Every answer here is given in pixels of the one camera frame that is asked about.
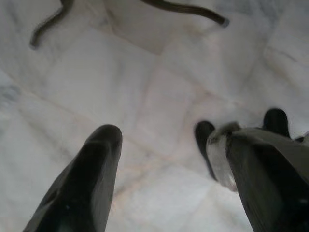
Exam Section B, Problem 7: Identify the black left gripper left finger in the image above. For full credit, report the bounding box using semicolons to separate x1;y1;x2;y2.
22;124;123;232

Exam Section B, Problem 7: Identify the black robot right foot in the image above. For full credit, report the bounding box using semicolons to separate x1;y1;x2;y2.
262;108;291;139

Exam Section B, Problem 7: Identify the black robot left foot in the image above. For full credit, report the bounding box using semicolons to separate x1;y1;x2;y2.
194;120;219;181

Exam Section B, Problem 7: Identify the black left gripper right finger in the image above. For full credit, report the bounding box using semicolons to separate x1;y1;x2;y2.
225;128;309;232

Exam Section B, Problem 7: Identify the black robot foot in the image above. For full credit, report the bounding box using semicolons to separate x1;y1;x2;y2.
194;120;219;181
262;108;291;139

